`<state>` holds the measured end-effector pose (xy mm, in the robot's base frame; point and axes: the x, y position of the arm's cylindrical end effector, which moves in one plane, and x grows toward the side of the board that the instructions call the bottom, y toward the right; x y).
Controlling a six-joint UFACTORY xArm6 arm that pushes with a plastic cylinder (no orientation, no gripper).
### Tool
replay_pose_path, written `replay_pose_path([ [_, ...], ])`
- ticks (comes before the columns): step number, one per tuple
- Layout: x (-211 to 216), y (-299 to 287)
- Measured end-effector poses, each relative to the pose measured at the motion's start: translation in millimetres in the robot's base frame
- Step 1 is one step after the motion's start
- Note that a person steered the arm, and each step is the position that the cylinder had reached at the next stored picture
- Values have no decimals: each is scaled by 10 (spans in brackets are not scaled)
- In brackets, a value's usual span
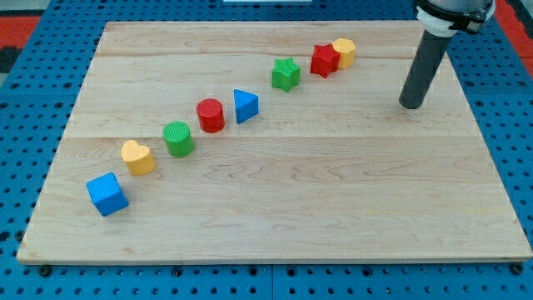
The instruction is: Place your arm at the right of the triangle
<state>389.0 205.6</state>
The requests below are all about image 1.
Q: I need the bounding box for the red star block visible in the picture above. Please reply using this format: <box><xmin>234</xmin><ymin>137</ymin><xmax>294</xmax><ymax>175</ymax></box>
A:
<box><xmin>310</xmin><ymin>44</ymin><xmax>340</xmax><ymax>78</ymax></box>

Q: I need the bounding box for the wooden board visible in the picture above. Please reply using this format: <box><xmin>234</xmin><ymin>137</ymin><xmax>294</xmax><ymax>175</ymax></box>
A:
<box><xmin>17</xmin><ymin>21</ymin><xmax>532</xmax><ymax>265</ymax></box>

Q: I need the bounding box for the green cylinder block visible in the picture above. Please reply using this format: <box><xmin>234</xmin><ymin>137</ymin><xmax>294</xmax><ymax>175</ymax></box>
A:
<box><xmin>162</xmin><ymin>121</ymin><xmax>194</xmax><ymax>158</ymax></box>

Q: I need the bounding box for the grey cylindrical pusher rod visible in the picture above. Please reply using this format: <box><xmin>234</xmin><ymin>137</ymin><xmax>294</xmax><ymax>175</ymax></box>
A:
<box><xmin>399</xmin><ymin>30</ymin><xmax>451</xmax><ymax>109</ymax></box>

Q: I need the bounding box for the red cylinder block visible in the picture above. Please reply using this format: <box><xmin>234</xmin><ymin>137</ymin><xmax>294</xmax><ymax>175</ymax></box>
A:
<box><xmin>197</xmin><ymin>98</ymin><xmax>225</xmax><ymax>133</ymax></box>

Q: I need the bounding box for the blue cube block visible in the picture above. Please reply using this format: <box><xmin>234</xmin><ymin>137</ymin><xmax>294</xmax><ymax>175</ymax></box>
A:
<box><xmin>86</xmin><ymin>172</ymin><xmax>129</xmax><ymax>217</ymax></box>

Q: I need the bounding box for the yellow hexagon block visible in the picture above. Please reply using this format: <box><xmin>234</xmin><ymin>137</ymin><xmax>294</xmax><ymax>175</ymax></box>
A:
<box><xmin>332</xmin><ymin>38</ymin><xmax>356</xmax><ymax>69</ymax></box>

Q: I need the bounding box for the green star block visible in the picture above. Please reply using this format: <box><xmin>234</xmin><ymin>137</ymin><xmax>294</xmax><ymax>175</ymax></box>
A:
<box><xmin>271</xmin><ymin>57</ymin><xmax>301</xmax><ymax>93</ymax></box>

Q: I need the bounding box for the yellow heart block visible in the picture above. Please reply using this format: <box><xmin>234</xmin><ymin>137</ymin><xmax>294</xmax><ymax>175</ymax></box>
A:
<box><xmin>121</xmin><ymin>140</ymin><xmax>157</xmax><ymax>176</ymax></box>

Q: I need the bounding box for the blue triangle block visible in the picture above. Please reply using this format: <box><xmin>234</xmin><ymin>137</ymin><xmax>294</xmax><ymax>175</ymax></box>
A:
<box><xmin>233</xmin><ymin>89</ymin><xmax>259</xmax><ymax>124</ymax></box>

